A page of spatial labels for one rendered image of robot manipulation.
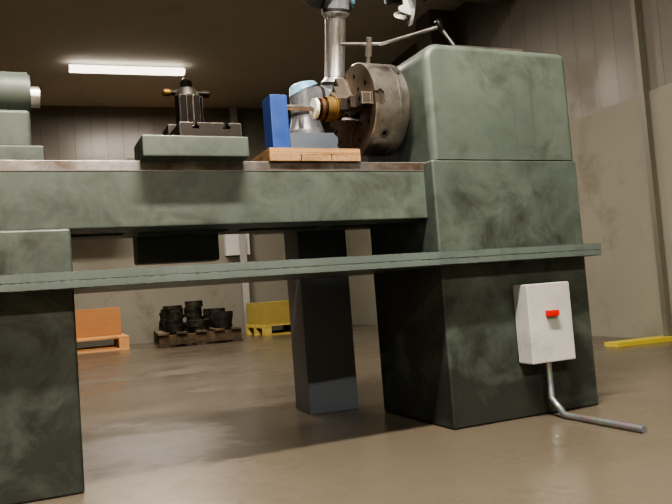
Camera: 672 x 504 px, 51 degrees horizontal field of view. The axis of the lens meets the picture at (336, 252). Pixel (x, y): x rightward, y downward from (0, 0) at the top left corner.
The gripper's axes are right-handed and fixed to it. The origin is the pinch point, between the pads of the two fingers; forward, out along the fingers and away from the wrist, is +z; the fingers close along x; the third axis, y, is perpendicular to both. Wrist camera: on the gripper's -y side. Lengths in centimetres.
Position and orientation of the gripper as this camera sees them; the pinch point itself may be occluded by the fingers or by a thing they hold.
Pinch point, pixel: (412, 22)
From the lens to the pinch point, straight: 255.2
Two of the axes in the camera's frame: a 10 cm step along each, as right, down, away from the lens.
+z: 1.5, 9.6, -2.4
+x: 3.6, -2.8, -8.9
